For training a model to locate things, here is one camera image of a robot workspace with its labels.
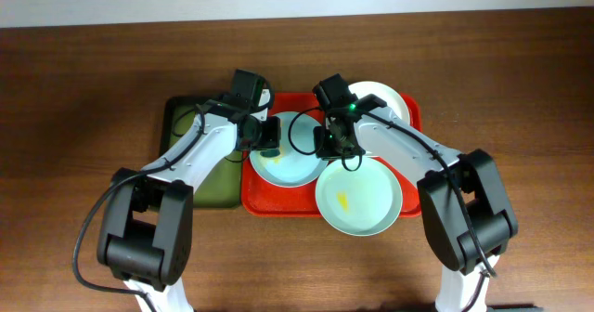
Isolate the white plate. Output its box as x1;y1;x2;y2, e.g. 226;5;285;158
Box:
348;81;411;124

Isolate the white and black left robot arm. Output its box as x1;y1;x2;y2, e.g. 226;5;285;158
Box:
97;100;280;311

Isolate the mint green plate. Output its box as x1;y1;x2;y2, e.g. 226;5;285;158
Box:
315;157;404;237

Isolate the red plastic tray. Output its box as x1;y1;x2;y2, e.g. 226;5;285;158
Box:
241;93;421;218

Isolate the dark green tray with water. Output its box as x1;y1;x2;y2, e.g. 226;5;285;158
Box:
159;97;242;208

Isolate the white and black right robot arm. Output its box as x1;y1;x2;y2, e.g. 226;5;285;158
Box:
315;94;518;311

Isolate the green and yellow sponge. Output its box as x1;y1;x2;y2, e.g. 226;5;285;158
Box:
260;149;281;159

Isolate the light blue plate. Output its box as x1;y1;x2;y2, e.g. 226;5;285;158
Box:
250;111;328;188

